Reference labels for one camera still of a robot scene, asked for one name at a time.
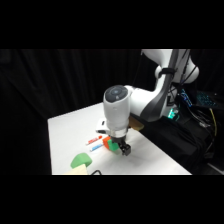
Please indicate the tan wooden board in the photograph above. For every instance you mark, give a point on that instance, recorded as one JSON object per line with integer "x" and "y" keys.
{"x": 136, "y": 124}

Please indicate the black robot stand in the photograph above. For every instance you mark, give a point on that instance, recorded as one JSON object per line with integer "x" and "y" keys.
{"x": 176, "y": 143}

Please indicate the green cube block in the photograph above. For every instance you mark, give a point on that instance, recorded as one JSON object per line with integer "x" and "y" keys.
{"x": 112, "y": 146}

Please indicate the light wooden block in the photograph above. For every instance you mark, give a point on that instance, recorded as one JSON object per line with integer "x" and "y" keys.
{"x": 77, "y": 171}

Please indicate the green rounded soft sponge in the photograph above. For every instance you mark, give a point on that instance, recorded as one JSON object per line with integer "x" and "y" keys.
{"x": 81, "y": 160}

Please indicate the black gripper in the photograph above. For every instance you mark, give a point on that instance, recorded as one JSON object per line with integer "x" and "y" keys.
{"x": 120, "y": 137}

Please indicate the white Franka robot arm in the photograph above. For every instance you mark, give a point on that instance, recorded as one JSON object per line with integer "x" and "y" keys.
{"x": 116, "y": 110}

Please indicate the small green light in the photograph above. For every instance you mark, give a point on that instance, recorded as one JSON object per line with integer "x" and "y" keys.
{"x": 172, "y": 113}

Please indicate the blue marker pen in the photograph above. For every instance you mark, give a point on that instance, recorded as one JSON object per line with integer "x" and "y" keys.
{"x": 96, "y": 147}

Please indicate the black curtain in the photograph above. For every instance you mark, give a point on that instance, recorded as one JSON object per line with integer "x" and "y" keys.
{"x": 50, "y": 83}

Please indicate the red marker pen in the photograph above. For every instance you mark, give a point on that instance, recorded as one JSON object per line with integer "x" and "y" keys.
{"x": 93, "y": 140}

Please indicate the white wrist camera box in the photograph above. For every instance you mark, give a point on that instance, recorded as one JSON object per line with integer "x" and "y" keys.
{"x": 101, "y": 126}

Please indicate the orange-red cube block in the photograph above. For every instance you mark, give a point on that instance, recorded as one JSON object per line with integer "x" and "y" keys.
{"x": 105, "y": 142}

